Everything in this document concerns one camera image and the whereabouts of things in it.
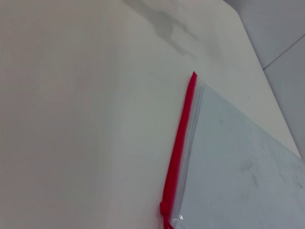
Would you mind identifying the clear document bag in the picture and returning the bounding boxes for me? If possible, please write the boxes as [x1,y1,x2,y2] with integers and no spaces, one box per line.
[158,71,305,229]

